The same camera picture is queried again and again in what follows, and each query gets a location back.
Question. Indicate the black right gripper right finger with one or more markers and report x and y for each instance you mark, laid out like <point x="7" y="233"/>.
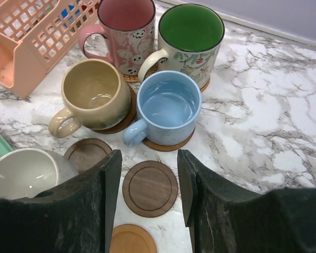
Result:
<point x="224" y="217"/>

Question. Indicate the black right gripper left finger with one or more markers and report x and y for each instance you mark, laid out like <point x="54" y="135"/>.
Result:
<point x="75" y="216"/>

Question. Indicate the dark walnut coaster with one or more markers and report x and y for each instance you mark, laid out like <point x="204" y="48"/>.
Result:
<point x="85" y="153"/>
<point x="150" y="189"/>

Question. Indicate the beige grey mug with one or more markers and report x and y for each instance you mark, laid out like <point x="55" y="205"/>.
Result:
<point x="29" y="171"/>

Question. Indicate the brown wooden ringed coaster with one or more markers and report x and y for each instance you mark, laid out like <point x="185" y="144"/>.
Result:
<point x="166" y="148"/>

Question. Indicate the tan brown mug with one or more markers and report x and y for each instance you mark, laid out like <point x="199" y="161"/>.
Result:
<point x="95" y="95"/>

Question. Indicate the light blue mug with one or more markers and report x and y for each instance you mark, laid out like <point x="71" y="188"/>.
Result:
<point x="168" y="105"/>

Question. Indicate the woven rattan coaster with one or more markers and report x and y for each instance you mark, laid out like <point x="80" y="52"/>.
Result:
<point x="205" y="85"/>
<point x="134" y="79"/>

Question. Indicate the green mug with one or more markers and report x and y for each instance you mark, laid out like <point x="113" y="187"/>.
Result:
<point x="189" y="38"/>

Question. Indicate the maroon red mug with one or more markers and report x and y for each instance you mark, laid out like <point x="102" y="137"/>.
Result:
<point x="128" y="28"/>

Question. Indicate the orange plastic desk organizer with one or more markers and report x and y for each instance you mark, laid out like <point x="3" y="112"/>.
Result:
<point x="35" y="36"/>

